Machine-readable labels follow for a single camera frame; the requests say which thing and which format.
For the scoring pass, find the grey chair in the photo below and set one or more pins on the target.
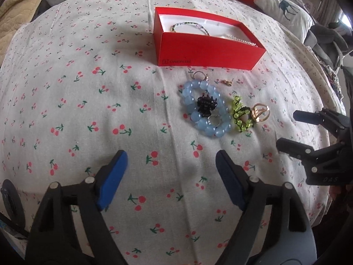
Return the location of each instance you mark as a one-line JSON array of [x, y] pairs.
[[328, 38]]

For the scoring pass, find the cherry print tablecloth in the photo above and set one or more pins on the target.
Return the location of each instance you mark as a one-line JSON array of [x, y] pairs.
[[82, 88]]

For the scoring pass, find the small gold earring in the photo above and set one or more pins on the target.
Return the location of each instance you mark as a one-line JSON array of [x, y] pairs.
[[227, 82]]

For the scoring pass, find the red cardboard box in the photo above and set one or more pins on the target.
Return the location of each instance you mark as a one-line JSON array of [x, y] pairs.
[[209, 53]]

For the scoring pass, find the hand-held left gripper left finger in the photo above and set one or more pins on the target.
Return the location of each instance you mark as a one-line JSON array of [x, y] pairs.
[[113, 176]]

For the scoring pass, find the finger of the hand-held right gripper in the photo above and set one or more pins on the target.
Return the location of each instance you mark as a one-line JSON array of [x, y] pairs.
[[297, 149], [311, 117]]

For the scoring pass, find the deer print pillow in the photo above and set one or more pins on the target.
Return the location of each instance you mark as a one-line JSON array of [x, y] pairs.
[[286, 11]]

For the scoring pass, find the black hair claw clip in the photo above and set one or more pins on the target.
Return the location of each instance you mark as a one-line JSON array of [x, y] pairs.
[[205, 105]]

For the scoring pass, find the beige quilted blanket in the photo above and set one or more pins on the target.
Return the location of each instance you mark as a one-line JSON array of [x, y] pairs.
[[19, 8]]

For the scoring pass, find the green beaded ornament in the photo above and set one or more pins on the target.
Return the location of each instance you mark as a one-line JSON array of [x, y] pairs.
[[240, 113]]

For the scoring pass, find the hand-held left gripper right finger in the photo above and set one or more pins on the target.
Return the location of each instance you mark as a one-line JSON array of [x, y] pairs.
[[229, 176]]

